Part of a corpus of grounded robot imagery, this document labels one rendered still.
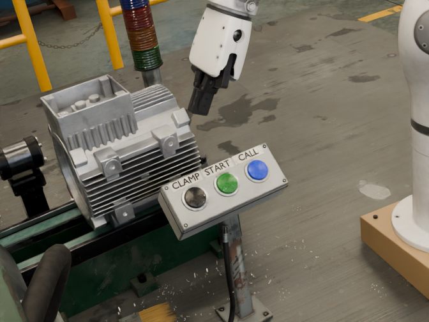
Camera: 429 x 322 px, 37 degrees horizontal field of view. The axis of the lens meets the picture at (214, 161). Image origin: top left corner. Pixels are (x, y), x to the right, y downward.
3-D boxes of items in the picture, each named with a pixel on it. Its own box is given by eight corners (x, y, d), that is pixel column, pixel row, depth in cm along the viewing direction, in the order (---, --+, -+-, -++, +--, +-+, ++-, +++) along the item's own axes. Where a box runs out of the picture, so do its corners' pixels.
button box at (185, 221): (178, 242, 90) (184, 230, 86) (156, 199, 92) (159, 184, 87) (280, 195, 96) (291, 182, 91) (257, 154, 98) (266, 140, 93)
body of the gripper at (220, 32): (267, 17, 101) (244, 85, 104) (233, 4, 109) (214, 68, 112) (227, 6, 97) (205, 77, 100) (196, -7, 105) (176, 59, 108)
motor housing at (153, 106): (103, 250, 105) (72, 150, 96) (68, 198, 120) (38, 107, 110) (210, 202, 112) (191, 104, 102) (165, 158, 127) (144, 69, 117)
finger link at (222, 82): (237, 80, 100) (218, 94, 104) (233, 36, 102) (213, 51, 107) (232, 79, 99) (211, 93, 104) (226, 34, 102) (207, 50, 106)
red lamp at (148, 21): (132, 33, 132) (127, 11, 130) (121, 26, 137) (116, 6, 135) (158, 24, 134) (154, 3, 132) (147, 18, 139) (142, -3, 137)
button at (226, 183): (221, 200, 90) (223, 195, 88) (210, 181, 90) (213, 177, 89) (239, 191, 91) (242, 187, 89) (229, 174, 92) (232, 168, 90)
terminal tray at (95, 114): (70, 160, 101) (57, 119, 97) (52, 135, 109) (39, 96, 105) (140, 133, 105) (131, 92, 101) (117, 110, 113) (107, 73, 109)
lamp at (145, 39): (136, 53, 135) (132, 33, 132) (126, 46, 139) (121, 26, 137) (162, 45, 137) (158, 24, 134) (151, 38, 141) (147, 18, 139)
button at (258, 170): (251, 186, 91) (254, 181, 90) (241, 168, 92) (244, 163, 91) (269, 178, 92) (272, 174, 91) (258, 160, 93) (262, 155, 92)
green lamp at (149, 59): (141, 73, 137) (136, 53, 135) (130, 65, 142) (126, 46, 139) (166, 64, 139) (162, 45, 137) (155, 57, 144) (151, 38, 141)
